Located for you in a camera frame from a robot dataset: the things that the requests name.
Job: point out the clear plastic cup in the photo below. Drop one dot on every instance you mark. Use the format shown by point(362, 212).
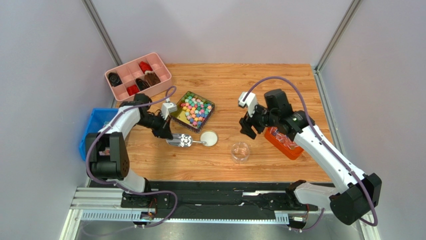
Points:
point(240, 152)

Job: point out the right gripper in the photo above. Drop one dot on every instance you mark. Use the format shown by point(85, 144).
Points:
point(250, 123)

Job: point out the aluminium frame post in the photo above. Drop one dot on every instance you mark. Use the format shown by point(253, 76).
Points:
point(97, 21)
point(340, 30)

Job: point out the square tin of star candies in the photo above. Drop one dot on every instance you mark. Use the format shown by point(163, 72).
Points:
point(193, 112)

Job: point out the left aluminium frame post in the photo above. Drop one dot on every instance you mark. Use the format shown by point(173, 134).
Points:
point(97, 21)

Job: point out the metal scoop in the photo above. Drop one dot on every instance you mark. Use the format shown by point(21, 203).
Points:
point(182, 140)

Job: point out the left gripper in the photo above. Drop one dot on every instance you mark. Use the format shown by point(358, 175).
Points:
point(163, 131)

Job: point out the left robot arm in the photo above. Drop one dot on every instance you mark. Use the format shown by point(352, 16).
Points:
point(107, 158)

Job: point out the right aluminium frame post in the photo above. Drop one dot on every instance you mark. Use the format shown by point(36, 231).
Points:
point(340, 30)

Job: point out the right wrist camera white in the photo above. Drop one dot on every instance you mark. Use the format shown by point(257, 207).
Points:
point(248, 100)

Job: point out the black chocolate in tray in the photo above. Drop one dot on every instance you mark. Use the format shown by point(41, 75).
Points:
point(114, 79)

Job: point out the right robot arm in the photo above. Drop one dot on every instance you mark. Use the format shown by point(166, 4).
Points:
point(353, 194)

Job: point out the orange tray of candies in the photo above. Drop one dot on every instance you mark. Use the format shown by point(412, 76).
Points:
point(283, 143)

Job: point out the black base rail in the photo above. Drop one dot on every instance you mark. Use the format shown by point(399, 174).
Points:
point(193, 202)

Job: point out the blue plastic bin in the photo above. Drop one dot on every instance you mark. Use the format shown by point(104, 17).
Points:
point(99, 117)

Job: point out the white round lid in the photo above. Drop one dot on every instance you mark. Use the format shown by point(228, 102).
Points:
point(209, 138)

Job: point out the pink compartment tray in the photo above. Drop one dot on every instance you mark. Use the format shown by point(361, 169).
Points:
point(130, 71)

